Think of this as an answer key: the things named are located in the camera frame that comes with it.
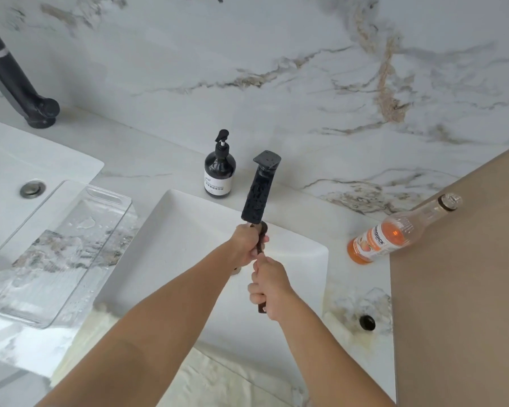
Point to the orange drink glass bottle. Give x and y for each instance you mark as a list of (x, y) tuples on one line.
[(386, 239)]

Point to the tall black faucet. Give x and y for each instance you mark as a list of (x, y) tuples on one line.
[(12, 84)]

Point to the person's right thumb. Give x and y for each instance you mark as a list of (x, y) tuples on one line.
[(264, 264)]

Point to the beige cabinet panel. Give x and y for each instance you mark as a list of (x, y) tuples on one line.
[(462, 292)]

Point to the clear plastic cutting board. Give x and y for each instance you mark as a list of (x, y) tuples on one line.
[(63, 250)]

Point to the round metal sink drain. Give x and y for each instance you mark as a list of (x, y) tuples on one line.
[(32, 189)]

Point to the black cleaver knife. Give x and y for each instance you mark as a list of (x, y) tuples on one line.
[(258, 199)]

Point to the black soap pump bottle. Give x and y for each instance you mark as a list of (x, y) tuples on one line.
[(219, 175)]

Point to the person's left fingers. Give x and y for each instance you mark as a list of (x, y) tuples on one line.
[(259, 243)]

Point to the white rectangular sink basin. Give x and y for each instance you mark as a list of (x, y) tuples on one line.
[(182, 250)]

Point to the black sink faucet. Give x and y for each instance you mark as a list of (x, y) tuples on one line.
[(268, 158)]

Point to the cream fuzzy cloth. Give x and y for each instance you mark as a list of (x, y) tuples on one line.
[(220, 379)]

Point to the person's right forearm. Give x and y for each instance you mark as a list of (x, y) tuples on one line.
[(326, 360)]

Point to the person's left hand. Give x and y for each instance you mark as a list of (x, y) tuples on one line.
[(246, 243)]

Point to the small black round knob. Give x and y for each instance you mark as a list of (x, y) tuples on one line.
[(367, 322)]

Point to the person's left forearm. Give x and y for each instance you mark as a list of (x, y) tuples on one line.
[(152, 330)]

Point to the person's right hand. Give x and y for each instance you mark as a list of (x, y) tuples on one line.
[(275, 288)]

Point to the white sink with metal drain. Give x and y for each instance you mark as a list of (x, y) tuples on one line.
[(21, 156)]

